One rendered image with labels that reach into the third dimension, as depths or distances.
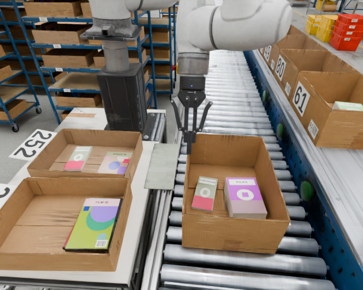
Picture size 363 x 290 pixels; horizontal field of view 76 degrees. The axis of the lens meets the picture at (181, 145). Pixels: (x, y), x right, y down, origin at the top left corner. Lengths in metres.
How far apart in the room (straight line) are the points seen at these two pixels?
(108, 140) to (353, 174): 1.00
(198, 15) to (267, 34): 0.18
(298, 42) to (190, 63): 1.54
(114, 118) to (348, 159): 1.03
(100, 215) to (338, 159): 0.88
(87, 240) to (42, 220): 0.22
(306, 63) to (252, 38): 1.19
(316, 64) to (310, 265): 1.27
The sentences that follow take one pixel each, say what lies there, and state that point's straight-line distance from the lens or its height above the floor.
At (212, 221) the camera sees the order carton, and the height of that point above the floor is 0.90.
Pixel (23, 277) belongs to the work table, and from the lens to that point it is 0.88.
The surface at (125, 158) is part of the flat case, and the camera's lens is 1.07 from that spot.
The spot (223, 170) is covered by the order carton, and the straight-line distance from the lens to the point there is 1.02.
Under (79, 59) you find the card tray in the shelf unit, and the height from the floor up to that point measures 0.81.
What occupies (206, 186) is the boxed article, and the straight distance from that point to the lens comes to 0.92.
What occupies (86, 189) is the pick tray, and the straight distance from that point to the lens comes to 0.96.
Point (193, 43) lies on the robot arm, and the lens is 0.65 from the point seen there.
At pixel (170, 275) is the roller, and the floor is 0.75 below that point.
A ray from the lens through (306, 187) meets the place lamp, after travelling 0.94.
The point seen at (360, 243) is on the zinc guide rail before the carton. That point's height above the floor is 0.89.
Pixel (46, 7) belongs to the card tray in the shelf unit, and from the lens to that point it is 2.35.
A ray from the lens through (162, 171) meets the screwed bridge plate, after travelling 1.01.
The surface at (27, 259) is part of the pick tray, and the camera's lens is 0.82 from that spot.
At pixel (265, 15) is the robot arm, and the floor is 1.37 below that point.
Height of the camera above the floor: 1.45
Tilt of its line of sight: 38 degrees down
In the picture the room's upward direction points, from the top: straight up
